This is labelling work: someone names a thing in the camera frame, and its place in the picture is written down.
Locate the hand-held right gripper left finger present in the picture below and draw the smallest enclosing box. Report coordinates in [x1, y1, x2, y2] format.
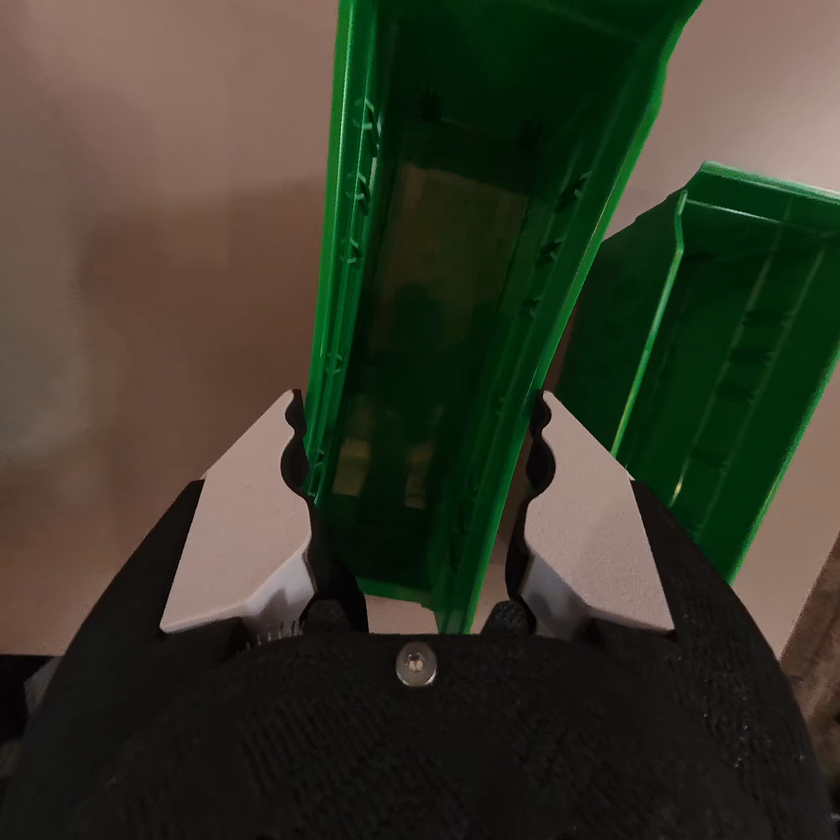
[159, 389, 326, 642]

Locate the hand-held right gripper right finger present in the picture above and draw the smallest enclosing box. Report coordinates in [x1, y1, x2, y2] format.
[504, 390, 677, 642]

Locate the green plastic bin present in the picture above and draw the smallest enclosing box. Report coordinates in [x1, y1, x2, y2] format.
[556, 161, 840, 586]
[302, 0, 704, 636]

